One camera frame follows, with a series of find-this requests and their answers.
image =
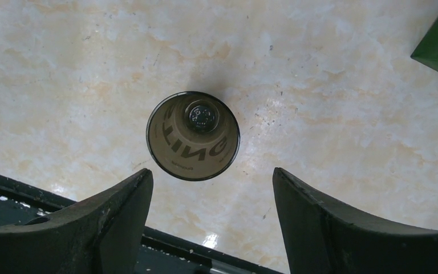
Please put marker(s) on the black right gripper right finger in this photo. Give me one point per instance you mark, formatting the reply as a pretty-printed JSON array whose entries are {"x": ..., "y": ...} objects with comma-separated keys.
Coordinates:
[{"x": 322, "y": 234}]

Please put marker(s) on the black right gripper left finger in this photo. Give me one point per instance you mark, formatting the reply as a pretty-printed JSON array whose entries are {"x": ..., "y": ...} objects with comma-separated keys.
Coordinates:
[{"x": 100, "y": 234}]

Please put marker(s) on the black printed coffee cup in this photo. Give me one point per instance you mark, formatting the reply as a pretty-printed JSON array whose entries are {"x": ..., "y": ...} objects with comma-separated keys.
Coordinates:
[{"x": 193, "y": 136}]

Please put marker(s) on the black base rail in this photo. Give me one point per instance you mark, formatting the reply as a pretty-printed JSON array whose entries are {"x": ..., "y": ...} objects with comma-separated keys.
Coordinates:
[{"x": 159, "y": 252}]

